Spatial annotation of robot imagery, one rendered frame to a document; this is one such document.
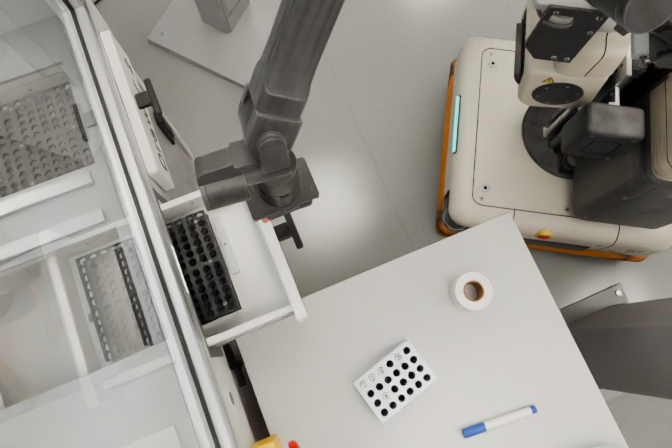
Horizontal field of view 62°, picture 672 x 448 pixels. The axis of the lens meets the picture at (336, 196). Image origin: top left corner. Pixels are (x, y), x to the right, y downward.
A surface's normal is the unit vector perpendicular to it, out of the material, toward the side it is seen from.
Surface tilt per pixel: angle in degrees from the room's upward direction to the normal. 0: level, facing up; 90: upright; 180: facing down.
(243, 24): 0
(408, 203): 0
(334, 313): 0
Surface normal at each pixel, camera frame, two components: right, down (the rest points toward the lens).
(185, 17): -0.07, -0.29
